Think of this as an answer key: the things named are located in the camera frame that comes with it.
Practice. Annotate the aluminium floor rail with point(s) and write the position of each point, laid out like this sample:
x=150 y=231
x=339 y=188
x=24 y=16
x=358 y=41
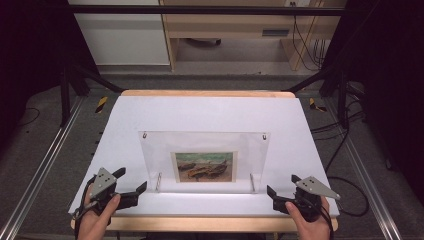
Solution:
x=40 y=166
x=376 y=200

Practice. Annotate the white cabinet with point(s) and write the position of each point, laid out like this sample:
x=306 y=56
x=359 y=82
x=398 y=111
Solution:
x=123 y=36

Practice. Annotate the black curtain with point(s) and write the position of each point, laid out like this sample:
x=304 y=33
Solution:
x=30 y=50
x=390 y=83

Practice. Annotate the wooden table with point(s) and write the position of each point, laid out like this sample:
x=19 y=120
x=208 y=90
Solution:
x=200 y=224

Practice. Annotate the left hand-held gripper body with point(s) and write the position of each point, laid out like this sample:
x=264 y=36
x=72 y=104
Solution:
x=104 y=183

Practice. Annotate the painted boats picture card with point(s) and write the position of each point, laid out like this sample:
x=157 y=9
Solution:
x=204 y=166

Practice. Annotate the clear acrylic photo frame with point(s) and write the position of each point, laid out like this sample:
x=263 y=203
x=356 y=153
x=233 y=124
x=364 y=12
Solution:
x=203 y=143

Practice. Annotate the light wooden desk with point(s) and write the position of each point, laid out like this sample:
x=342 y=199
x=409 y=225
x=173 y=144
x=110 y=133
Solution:
x=230 y=25

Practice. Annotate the person's right hand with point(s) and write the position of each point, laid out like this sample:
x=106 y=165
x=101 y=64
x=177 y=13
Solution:
x=313 y=228

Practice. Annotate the white foam board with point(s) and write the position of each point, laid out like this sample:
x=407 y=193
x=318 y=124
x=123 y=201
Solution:
x=200 y=113

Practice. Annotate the person's left hand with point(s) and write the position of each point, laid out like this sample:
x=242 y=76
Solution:
x=95 y=223

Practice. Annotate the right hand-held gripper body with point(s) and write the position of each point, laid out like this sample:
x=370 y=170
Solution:
x=311 y=200

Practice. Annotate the black horizontal bar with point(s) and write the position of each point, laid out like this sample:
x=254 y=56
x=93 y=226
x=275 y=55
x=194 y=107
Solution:
x=200 y=10

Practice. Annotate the black metal stand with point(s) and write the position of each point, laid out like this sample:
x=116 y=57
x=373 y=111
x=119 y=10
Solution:
x=65 y=100
x=341 y=100

